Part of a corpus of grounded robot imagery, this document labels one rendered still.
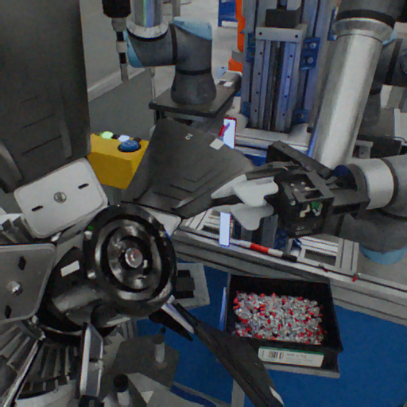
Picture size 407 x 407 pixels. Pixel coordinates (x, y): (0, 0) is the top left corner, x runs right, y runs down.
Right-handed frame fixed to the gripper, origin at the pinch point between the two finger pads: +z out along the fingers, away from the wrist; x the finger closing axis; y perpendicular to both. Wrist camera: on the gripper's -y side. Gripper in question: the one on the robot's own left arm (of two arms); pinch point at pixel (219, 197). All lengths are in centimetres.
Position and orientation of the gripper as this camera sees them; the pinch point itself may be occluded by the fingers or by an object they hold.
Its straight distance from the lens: 57.1
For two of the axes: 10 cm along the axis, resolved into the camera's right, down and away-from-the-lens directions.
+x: -0.2, 7.4, 6.7
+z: -9.7, 1.5, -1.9
